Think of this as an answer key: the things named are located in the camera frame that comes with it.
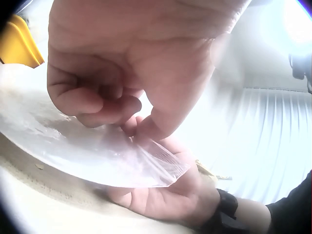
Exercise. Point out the person's left hand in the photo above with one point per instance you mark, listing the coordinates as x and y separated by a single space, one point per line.
136 43

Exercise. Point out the person's right hand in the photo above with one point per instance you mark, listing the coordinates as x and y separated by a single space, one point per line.
170 202

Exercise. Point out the person's right fingers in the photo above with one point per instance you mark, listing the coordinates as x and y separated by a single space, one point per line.
132 126

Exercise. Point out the person's left fingers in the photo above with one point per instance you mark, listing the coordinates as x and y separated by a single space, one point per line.
80 97

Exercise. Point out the person's left thumb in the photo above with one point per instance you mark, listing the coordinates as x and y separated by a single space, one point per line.
168 119

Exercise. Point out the clear plastic bag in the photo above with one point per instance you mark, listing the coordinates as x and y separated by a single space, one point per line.
73 151

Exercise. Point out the yellow plastic object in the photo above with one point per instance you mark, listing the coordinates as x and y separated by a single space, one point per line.
22 41

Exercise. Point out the white vertical blinds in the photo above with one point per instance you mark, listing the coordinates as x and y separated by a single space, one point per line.
268 136

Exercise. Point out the black wrist band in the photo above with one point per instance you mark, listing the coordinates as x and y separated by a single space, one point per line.
228 202

